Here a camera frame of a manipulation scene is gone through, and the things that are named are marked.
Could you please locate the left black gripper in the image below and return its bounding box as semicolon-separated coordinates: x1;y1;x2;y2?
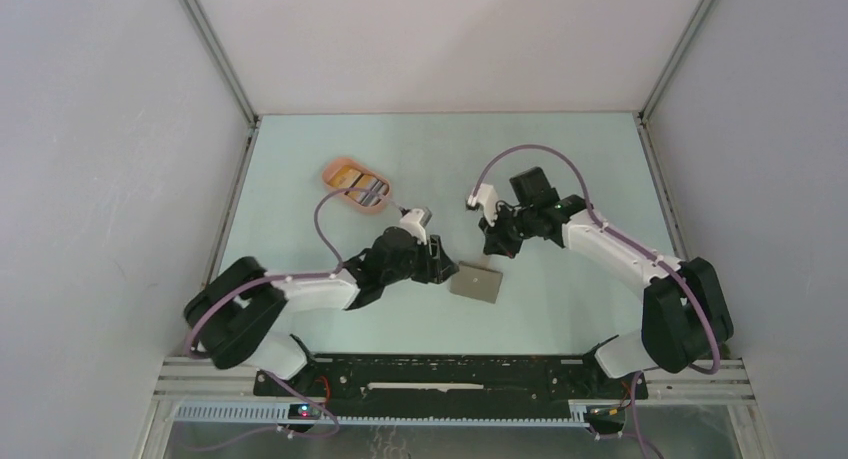
381;233;458;286

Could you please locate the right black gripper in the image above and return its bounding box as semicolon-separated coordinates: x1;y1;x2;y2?
480;201;537;259

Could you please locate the grey card holder wallet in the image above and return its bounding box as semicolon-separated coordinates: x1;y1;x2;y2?
449;261;503;304

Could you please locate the pink oval tray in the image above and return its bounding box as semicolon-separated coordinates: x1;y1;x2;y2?
321;157;392;214

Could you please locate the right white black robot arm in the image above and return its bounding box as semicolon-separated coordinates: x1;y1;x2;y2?
466;167;734;397

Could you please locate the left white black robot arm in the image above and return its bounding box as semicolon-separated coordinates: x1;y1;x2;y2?
183;226;459;396

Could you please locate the yellow credit card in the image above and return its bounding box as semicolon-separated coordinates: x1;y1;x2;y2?
329;165;362;189

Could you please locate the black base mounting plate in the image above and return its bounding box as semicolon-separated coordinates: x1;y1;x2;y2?
295;354;647;419

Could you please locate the right controller board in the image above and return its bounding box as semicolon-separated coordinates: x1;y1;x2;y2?
585;407;627;422

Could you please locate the left controller board red led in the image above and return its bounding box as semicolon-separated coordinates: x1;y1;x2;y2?
287;403;323;420

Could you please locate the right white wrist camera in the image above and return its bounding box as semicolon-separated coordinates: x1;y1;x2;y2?
466;183;499;226

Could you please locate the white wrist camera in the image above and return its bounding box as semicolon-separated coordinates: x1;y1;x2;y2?
466;183;499;226
399;207;432;244

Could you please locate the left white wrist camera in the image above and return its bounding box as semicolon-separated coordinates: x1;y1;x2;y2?
399;207;432;244

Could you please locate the aluminium frame rail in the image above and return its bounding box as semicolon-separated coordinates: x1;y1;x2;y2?
153;357;756;406

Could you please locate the white cable duct strip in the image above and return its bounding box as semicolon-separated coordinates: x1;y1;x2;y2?
174;401;588;427

